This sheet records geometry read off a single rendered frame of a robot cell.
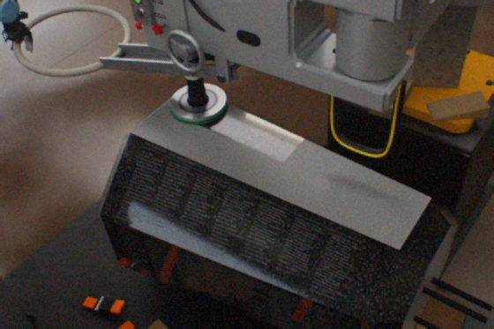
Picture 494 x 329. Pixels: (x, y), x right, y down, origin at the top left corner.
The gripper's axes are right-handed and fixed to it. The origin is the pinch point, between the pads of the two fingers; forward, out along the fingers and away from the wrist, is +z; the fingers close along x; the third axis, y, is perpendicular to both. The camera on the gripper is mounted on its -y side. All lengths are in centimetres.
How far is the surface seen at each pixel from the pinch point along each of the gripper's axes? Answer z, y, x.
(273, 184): -5, 74, 108
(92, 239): 81, 42, 23
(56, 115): 91, -52, -24
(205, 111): -4, 40, 83
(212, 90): -4, 28, 84
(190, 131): -2, 48, 78
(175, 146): -2, 56, 74
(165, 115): -1, 39, 67
